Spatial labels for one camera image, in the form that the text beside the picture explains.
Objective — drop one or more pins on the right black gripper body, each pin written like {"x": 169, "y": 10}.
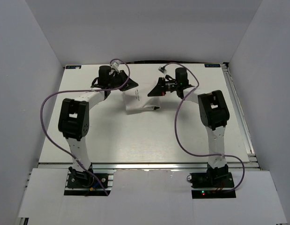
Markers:
{"x": 168, "y": 86}

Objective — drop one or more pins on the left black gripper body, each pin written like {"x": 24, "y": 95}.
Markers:
{"x": 118, "y": 80}

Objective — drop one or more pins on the white green raglan t-shirt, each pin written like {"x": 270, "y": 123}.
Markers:
{"x": 136, "y": 100}

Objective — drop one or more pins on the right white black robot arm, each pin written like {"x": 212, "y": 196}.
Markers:
{"x": 214, "y": 115}

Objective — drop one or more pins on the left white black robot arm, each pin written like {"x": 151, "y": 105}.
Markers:
{"x": 74, "y": 119}

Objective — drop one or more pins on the left blue table label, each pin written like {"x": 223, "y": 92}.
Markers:
{"x": 73, "y": 67}

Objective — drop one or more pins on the blue table label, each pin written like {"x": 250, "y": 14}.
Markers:
{"x": 212, "y": 65}
{"x": 73, "y": 67}

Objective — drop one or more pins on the right blue table label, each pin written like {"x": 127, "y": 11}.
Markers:
{"x": 212, "y": 65}

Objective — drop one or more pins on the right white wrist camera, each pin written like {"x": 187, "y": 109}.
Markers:
{"x": 163, "y": 70}

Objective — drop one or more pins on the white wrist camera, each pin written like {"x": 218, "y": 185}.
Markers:
{"x": 163, "y": 70}
{"x": 114, "y": 64}

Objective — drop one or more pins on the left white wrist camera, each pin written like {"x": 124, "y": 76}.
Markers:
{"x": 114, "y": 64}

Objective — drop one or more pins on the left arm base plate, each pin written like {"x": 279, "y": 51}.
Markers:
{"x": 91, "y": 187}

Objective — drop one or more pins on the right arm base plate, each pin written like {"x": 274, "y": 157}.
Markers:
{"x": 204, "y": 188}

